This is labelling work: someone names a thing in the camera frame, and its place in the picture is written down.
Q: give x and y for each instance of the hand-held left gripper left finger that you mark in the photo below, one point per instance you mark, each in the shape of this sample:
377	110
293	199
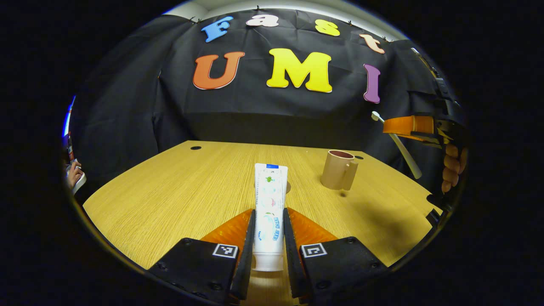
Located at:
248	255

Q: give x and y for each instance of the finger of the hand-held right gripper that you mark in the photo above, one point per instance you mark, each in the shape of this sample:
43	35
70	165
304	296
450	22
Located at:
412	125

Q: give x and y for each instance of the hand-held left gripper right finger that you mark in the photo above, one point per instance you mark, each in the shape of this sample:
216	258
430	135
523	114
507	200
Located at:
291	263

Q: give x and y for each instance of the white toothbrush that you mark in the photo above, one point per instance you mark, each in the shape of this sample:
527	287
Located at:
406	155

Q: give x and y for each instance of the white toothpaste tube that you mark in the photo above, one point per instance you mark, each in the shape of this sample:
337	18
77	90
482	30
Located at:
270	212

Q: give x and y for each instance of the round brown coaster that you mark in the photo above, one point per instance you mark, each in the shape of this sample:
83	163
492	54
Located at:
289	187

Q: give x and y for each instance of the beige cup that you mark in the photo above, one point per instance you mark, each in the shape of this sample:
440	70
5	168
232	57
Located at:
335	172

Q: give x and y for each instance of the black backdrop cloth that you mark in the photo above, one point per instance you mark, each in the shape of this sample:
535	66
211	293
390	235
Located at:
263	119

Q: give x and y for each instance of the white object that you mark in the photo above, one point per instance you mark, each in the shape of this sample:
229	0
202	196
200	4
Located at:
80	182

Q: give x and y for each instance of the blue lit screen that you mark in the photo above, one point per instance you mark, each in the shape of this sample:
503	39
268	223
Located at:
68	117

